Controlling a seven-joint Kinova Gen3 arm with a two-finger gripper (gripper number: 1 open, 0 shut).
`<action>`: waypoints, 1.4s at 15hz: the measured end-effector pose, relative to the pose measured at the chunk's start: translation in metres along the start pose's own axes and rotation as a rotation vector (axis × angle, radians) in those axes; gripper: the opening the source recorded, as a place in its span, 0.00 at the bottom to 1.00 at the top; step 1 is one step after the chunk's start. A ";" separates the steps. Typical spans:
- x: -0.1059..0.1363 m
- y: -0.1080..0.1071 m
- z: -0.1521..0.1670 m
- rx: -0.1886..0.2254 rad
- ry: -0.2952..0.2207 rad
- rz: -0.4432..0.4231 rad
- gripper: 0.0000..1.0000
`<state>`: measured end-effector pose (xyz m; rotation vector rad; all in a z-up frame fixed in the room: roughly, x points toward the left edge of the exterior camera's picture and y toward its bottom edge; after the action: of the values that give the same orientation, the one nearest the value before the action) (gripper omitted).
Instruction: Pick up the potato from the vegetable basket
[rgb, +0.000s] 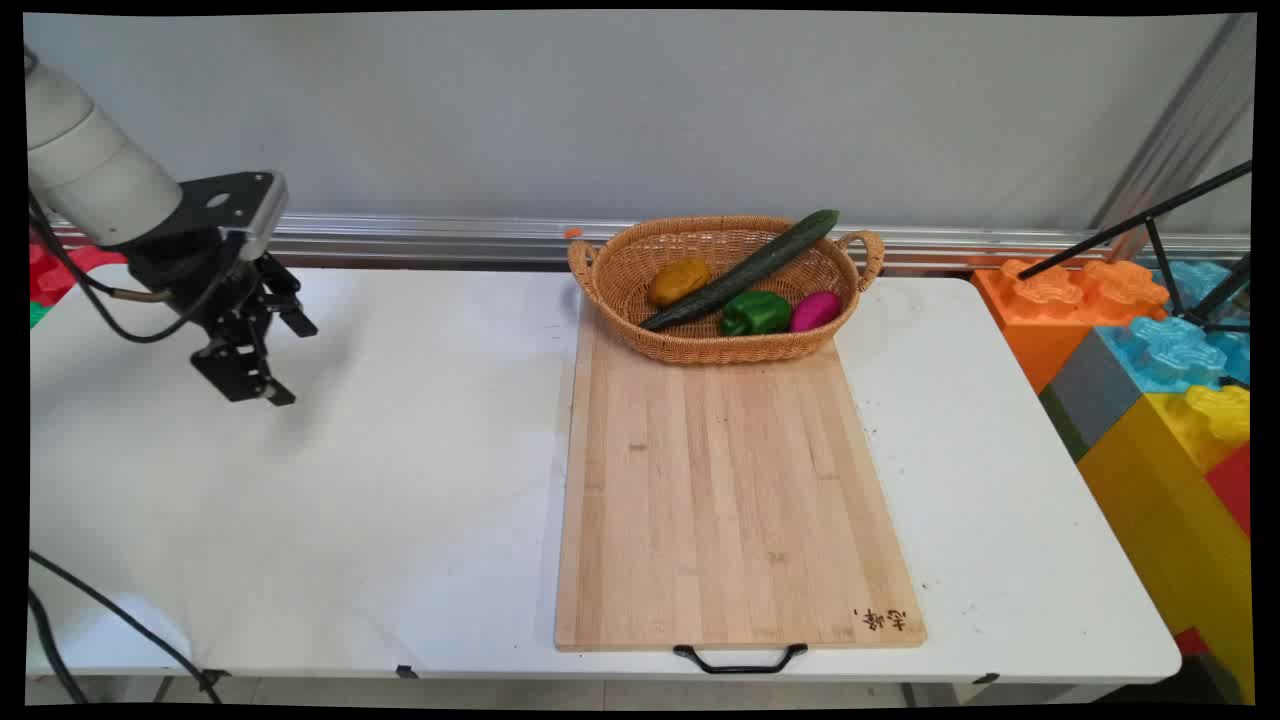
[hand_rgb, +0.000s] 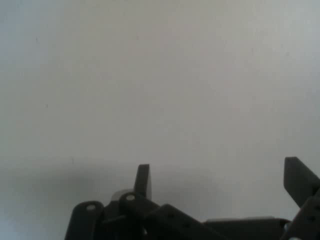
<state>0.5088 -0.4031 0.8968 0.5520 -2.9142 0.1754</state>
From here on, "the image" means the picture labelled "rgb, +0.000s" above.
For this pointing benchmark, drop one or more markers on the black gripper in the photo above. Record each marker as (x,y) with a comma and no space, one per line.
(195,275)

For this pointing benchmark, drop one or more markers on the yellow toy pepper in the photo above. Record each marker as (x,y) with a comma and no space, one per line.
(678,281)

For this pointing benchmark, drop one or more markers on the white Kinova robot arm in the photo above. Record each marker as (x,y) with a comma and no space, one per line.
(85,160)

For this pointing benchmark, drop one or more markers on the red toy block with studs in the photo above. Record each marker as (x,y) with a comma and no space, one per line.
(55,275)

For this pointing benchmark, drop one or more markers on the woven wicker basket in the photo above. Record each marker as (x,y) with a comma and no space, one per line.
(700,345)

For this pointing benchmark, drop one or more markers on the long green cucumber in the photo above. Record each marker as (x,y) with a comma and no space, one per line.
(745,270)

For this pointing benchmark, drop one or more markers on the green toy pepper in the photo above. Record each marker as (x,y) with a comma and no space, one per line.
(755,313)

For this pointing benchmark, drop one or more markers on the wooden cutting board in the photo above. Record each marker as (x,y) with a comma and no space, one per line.
(730,500)

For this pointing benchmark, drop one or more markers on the magenta toy eggplant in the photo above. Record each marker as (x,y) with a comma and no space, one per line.
(815,310)

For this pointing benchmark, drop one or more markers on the orange giant toy block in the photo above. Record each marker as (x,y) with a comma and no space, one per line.
(1040,320)

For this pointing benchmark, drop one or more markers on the dark green toy block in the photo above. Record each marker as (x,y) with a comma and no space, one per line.
(1062,425)

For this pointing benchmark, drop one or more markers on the grey giant toy block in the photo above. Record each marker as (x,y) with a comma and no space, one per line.
(1095,395)

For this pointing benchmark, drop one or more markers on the blue giant toy block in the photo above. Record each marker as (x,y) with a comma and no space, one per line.
(1175,350)

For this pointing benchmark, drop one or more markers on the yellow giant toy block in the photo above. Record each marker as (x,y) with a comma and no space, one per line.
(1170,520)

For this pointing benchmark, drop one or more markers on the black tripod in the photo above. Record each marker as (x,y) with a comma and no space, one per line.
(1200,290)

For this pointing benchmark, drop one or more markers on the red giant toy block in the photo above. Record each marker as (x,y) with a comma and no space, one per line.
(1232,490)

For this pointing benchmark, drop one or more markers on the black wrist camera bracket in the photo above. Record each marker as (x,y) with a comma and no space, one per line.
(235,205)

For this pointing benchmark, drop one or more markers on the aluminium rail along wall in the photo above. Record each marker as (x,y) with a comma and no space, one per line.
(450,238)

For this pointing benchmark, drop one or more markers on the aluminium frame post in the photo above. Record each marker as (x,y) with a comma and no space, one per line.
(1180,130)

